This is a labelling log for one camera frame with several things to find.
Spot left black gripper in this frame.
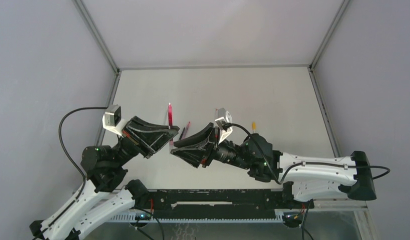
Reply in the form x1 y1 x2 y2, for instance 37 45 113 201
114 115 181 167

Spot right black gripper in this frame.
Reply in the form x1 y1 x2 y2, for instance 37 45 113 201
171 123 252 172

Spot red gel pen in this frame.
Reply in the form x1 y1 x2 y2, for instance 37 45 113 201
168 103 173 128

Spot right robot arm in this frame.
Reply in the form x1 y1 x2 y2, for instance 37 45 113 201
170 123 377 208

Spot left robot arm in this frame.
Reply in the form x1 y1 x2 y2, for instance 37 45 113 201
29 116 179 240

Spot pink gel pen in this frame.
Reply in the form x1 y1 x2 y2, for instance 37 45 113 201
184 121 191 135

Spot black gel pen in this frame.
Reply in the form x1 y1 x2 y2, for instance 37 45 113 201
178 127 186 140

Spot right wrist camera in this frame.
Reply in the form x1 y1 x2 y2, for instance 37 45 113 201
214 108 233 144

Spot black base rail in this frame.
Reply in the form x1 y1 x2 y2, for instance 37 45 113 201
136 189 315 220

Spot white cable tray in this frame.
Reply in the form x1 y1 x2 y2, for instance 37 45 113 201
107 211 284 223

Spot left camera cable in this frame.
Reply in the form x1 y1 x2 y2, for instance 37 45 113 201
31 106 108 240

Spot aluminium frame left post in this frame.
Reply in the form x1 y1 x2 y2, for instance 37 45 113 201
72 0 121 147

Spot aluminium frame post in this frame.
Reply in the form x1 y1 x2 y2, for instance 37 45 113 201
307 0 353 157
72 0 121 147

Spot aluminium frame back rail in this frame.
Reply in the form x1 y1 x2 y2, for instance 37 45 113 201
119 63 310 71

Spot aluminium frame right post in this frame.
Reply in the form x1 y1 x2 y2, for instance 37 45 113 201
307 0 353 157

